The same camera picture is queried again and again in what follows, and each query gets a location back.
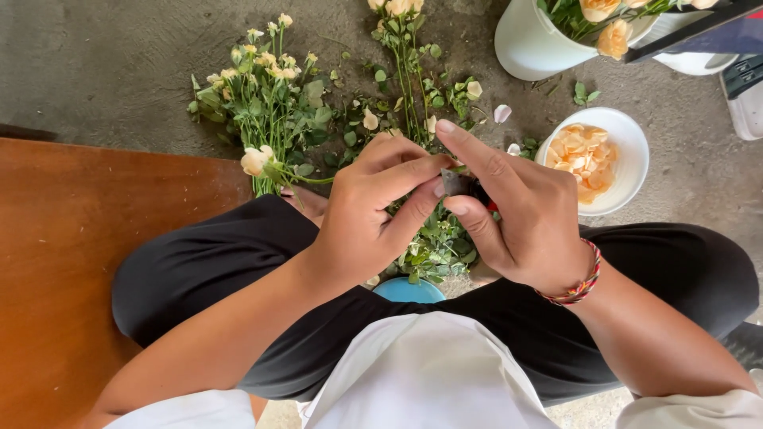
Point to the black metal frame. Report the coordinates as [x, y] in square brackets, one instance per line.
[685, 31]

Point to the blue plastic stool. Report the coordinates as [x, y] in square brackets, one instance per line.
[408, 292]

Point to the person's white shirt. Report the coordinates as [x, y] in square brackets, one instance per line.
[417, 375]

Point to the person's right hand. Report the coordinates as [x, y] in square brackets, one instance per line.
[536, 226]

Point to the pile of peach petals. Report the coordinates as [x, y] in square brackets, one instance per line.
[584, 161]

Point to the loose pale petal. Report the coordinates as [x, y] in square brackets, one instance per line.
[474, 90]
[502, 113]
[513, 149]
[370, 121]

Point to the white round bowl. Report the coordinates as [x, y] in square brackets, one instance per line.
[632, 155]

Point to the bunch of cream spray roses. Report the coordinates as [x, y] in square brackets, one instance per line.
[268, 101]

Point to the person's left hand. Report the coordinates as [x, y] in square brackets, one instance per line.
[351, 220]

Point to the peach roses in bucket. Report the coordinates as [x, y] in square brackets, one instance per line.
[613, 37]

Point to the cream rose with long stem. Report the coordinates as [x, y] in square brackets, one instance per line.
[256, 159]

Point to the person's black trousers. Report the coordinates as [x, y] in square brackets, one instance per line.
[202, 268]

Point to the black white shoe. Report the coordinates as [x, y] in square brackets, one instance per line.
[745, 101]

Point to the person's left foot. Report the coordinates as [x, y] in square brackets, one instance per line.
[307, 205]

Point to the black red thorn stripper tool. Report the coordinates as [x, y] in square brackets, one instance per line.
[456, 183]

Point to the heap of green leaves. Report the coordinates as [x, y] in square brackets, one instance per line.
[438, 244]

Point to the bunch of long-stemmed roses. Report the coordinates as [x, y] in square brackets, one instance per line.
[405, 59]

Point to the small green leaf sprig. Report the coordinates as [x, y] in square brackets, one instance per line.
[581, 94]

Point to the white plastic bucket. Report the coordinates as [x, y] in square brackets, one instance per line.
[694, 62]
[530, 41]

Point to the brown wooden table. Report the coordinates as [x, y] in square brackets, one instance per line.
[65, 256]

